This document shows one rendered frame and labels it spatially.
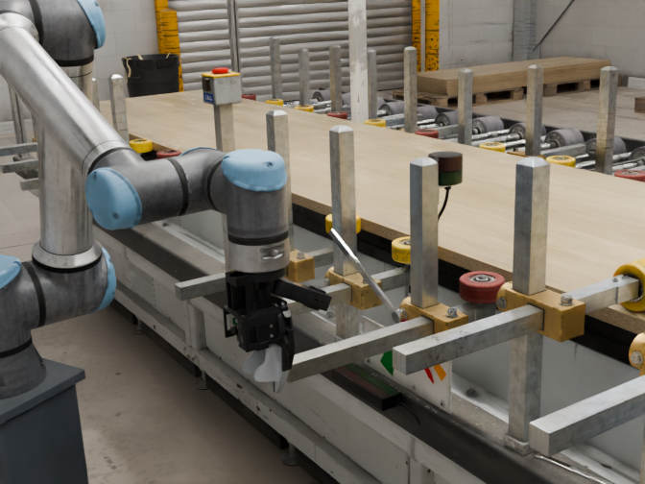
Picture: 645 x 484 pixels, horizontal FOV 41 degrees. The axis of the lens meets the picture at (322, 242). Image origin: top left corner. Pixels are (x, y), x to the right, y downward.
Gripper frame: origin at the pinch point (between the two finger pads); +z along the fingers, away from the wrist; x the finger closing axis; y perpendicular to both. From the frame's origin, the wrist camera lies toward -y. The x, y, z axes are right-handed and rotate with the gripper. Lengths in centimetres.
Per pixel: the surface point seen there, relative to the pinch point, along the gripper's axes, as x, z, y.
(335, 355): 1.5, -2.6, -9.7
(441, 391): 3.8, 9.0, -30.0
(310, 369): 1.5, -1.7, -4.9
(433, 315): 1.3, -4.4, -30.1
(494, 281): 2.8, -8.1, -42.9
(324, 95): -266, -1, -180
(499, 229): -21, -7, -67
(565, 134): -106, -2, -181
